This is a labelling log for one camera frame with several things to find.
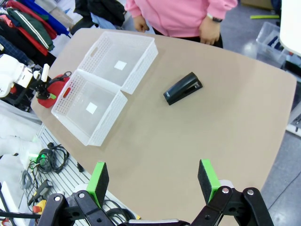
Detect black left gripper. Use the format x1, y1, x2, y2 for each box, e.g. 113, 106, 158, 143
35, 79, 57, 100

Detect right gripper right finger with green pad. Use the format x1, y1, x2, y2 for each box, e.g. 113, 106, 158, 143
191, 159, 275, 226

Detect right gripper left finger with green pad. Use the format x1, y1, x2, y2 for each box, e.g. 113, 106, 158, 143
39, 161, 118, 226

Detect red zippered pencil case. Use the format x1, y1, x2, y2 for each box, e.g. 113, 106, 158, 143
37, 74, 71, 109

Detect person left forearm pink sleeve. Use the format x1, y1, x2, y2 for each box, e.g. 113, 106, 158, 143
206, 0, 238, 21

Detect person right forearm pink sleeve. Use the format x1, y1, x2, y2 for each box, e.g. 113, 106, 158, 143
124, 0, 144, 18

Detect person right hand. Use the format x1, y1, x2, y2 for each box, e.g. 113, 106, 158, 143
134, 16, 150, 33

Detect person left hand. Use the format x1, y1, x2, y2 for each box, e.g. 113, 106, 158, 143
199, 16, 222, 45

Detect white square sticker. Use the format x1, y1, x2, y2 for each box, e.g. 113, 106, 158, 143
86, 102, 98, 114
114, 60, 127, 71

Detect white plastic sheet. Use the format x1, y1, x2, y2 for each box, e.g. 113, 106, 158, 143
0, 98, 43, 170

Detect pile of clothes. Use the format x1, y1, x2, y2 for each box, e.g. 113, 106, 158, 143
4, 0, 57, 57

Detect white perforated plastic basket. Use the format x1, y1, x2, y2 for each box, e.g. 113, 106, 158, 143
51, 69, 128, 147
77, 31, 158, 95

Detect yellow emergency stop button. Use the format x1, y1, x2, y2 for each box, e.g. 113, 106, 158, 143
32, 199, 48, 214

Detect dark plaid garment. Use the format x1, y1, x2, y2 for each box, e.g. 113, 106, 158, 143
0, 20, 36, 67

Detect green jacket white stripes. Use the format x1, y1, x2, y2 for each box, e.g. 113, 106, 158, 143
6, 8, 55, 52

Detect blue garment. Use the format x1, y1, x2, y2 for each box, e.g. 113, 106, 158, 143
22, 0, 71, 36

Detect light blue jeans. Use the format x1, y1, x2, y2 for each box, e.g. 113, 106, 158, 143
90, 13, 123, 31

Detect black stapler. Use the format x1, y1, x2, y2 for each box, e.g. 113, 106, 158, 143
163, 72, 203, 106

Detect black jacket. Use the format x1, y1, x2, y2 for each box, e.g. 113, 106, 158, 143
74, 0, 127, 27

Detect person black trousers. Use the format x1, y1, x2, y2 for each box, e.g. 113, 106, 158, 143
152, 27, 223, 49

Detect person torso pink sweater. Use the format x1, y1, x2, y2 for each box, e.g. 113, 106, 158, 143
124, 0, 238, 38

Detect clear plastic storage box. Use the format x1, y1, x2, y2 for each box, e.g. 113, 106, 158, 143
255, 22, 293, 69

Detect black wrist watch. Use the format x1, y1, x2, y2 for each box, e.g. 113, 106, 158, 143
206, 13, 223, 24

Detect green ruler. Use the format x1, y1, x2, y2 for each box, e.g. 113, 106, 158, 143
250, 14, 280, 20

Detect bundle of black cables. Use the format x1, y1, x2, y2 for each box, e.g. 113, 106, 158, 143
27, 142, 70, 176

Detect black handheld switch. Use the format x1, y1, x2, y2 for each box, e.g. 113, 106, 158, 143
27, 180, 54, 206

